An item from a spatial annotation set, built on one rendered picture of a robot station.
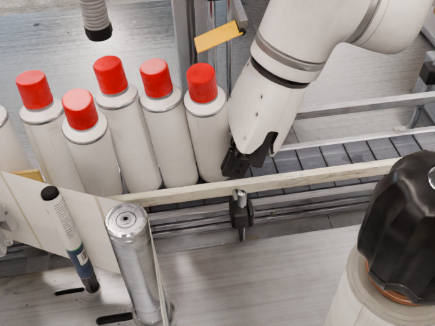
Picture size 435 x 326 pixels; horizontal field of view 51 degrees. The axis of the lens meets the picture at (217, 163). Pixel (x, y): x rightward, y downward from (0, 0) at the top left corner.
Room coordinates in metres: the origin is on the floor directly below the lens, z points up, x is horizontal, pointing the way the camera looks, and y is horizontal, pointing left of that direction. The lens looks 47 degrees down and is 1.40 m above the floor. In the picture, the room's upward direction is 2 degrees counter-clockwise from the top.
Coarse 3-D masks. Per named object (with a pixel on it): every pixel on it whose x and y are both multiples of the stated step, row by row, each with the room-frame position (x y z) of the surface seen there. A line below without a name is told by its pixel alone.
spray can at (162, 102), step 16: (144, 64) 0.44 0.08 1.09; (160, 64) 0.44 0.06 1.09; (144, 80) 0.43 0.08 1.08; (160, 80) 0.42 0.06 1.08; (144, 96) 0.43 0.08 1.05; (160, 96) 0.42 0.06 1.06; (176, 96) 0.43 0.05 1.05; (144, 112) 0.42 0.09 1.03; (160, 112) 0.41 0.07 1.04; (176, 112) 0.42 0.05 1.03; (160, 128) 0.41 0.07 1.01; (176, 128) 0.42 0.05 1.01; (160, 144) 0.42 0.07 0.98; (176, 144) 0.42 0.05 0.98; (160, 160) 0.42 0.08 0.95; (176, 160) 0.42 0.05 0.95; (192, 160) 0.43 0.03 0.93; (176, 176) 0.42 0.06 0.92; (192, 176) 0.43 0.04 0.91
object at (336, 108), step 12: (396, 96) 0.52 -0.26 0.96; (408, 96) 0.52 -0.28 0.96; (420, 96) 0.52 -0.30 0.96; (432, 96) 0.52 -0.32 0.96; (300, 108) 0.50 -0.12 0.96; (312, 108) 0.50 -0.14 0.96; (324, 108) 0.50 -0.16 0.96; (336, 108) 0.50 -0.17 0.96; (348, 108) 0.50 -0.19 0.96; (360, 108) 0.50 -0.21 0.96; (372, 108) 0.51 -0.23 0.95; (384, 108) 0.51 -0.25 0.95
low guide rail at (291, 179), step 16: (384, 160) 0.44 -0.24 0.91; (272, 176) 0.42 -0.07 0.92; (288, 176) 0.41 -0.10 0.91; (304, 176) 0.41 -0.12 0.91; (320, 176) 0.42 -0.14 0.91; (336, 176) 0.42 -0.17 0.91; (352, 176) 0.42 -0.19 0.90; (368, 176) 0.43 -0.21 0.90; (144, 192) 0.39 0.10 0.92; (160, 192) 0.39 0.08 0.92; (176, 192) 0.39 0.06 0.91; (192, 192) 0.39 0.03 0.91; (208, 192) 0.40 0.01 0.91; (224, 192) 0.40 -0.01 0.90
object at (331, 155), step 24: (336, 144) 0.51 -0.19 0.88; (360, 144) 0.51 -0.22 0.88; (384, 144) 0.50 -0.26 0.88; (408, 144) 0.50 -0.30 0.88; (432, 144) 0.50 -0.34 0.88; (264, 168) 0.46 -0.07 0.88; (288, 168) 0.46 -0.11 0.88; (312, 168) 0.46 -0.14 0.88; (264, 192) 0.42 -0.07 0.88; (288, 192) 0.41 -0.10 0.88
